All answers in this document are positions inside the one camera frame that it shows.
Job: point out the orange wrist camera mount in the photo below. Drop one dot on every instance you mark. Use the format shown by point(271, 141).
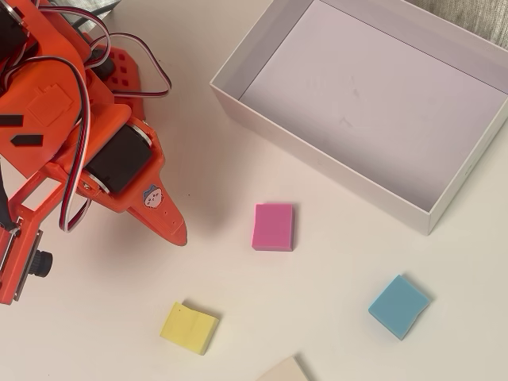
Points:
point(20, 262)

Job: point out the yellow cuboid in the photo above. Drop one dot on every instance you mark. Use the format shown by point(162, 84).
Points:
point(188, 327)

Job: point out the cream cuboid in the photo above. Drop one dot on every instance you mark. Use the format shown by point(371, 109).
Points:
point(283, 371)

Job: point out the pink cuboid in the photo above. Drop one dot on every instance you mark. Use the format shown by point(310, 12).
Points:
point(273, 226)

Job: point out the beige woven curtain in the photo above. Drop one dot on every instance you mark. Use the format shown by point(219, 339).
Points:
point(468, 16)

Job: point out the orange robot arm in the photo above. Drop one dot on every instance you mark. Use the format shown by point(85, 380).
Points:
point(39, 79)

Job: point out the white open box bin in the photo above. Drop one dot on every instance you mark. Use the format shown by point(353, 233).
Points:
point(377, 103)

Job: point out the orange gripper body black servo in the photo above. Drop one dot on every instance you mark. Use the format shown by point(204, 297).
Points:
point(119, 159)

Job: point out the blue cuboid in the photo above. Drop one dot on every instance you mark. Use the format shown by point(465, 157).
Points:
point(399, 306)

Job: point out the orange gripper finger with sticker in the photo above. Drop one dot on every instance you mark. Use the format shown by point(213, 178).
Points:
point(166, 214)

